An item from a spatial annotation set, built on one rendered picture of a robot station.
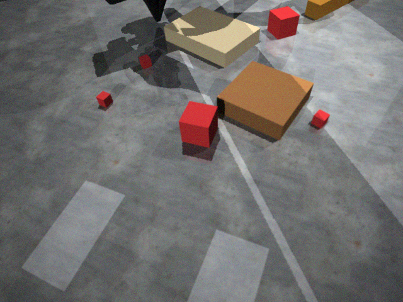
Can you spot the red cube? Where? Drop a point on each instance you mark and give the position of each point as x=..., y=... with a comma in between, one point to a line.
x=145, y=61
x=104, y=99
x=320, y=119
x=198, y=123
x=283, y=22

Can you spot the orange rectangular bar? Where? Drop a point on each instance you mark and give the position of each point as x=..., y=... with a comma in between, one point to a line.
x=318, y=8

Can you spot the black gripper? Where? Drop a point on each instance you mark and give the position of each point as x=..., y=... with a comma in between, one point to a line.
x=156, y=7

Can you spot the orange square block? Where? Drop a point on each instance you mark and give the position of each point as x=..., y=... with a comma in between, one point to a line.
x=264, y=98

